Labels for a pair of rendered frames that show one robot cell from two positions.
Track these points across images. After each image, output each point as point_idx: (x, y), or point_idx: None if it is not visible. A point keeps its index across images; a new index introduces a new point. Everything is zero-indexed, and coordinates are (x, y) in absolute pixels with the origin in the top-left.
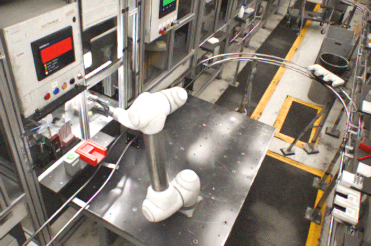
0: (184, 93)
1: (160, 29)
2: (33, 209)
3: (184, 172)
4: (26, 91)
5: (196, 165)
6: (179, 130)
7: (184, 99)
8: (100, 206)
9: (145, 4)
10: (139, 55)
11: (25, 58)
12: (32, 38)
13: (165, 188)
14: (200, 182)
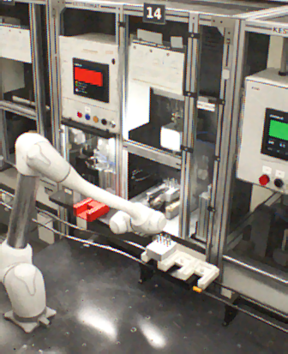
0: (33, 152)
1: (264, 174)
2: (59, 209)
3: (30, 266)
4: (65, 94)
5: (93, 340)
6: (180, 332)
7: (27, 155)
8: (53, 250)
9: (235, 111)
10: (218, 183)
11: (68, 67)
12: (75, 54)
13: (7, 242)
14: (57, 338)
